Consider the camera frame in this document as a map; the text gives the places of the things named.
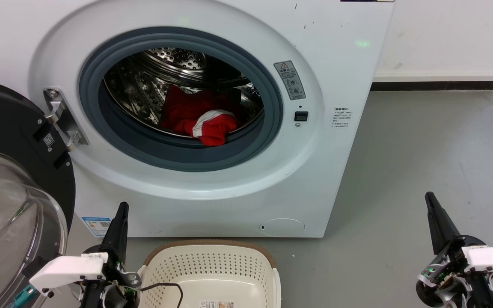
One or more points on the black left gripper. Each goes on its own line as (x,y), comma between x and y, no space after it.
(114,291)

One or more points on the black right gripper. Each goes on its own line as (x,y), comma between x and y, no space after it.
(452,278)

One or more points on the red garment white stripe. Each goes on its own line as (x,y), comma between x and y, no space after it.
(186,109)

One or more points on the cream perforated laundry basket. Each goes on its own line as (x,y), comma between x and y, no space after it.
(212,267)

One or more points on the stainless steel washing machine drum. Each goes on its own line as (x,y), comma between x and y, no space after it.
(141,92)

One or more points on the open washer door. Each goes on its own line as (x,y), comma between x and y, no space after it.
(2,128)

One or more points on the blue white energy label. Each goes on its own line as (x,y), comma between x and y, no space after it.
(96,226)

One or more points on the grey rubber door gasket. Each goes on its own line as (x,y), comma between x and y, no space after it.
(178,159)

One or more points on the small QR sticker on door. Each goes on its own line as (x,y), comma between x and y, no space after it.
(49,140)

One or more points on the silver metal door hinge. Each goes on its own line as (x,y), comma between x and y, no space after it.
(64,122)

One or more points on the black baseboard strip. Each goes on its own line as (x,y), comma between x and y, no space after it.
(435,86)

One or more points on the small printed text label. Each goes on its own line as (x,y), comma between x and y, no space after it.
(341,117)

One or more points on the round white filter cover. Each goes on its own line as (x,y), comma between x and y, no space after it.
(283,227)

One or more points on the black door latch socket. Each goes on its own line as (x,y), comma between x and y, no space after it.
(301,116)

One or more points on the white front-load washing machine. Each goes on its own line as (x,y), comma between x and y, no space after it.
(340,64)

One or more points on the grey warning sticker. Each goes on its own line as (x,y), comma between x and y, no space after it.
(289,80)

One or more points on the white wall ledge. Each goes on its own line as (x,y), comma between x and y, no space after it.
(439,76)

